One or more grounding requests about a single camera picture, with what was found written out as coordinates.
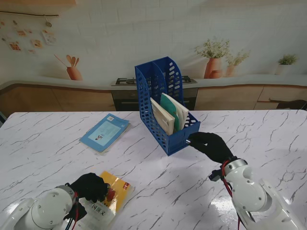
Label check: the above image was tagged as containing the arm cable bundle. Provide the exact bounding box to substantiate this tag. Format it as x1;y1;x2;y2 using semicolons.
222;160;256;230
64;191;81;230

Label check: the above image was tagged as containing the teal illustrated paperback book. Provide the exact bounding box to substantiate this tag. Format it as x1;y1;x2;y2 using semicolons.
160;92;190;133

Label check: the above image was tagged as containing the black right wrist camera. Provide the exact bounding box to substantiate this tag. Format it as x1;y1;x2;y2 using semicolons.
208;169;224;183

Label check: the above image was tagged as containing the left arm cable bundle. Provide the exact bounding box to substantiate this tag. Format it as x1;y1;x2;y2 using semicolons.
64;191;81;230

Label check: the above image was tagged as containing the printed kitchen backdrop banner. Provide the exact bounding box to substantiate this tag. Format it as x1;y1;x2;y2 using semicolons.
0;0;307;113

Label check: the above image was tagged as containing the light blue paperback book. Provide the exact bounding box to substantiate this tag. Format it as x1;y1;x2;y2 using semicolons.
79;113;131;155

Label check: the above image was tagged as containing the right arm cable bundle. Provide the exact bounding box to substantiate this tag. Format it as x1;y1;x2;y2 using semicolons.
222;160;256;230

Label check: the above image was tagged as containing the yellow and white book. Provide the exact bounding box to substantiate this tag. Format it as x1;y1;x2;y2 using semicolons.
71;170;135;230

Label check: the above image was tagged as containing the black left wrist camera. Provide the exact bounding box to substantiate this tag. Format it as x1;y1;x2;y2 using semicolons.
64;203;87;222

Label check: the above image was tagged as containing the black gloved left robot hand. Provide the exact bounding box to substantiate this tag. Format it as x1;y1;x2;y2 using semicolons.
69;172;110;203

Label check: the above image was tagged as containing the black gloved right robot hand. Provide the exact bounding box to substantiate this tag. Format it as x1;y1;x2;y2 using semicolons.
186;131;235;165

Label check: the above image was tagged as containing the blue plastic file holder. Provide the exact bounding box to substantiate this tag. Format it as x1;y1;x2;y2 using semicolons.
134;56;201;157

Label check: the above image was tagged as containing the tan paperback book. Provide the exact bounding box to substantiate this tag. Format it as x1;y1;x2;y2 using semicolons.
150;97;176;135

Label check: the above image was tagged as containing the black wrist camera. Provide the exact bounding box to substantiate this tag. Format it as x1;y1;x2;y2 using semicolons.
208;169;224;183
64;203;87;222

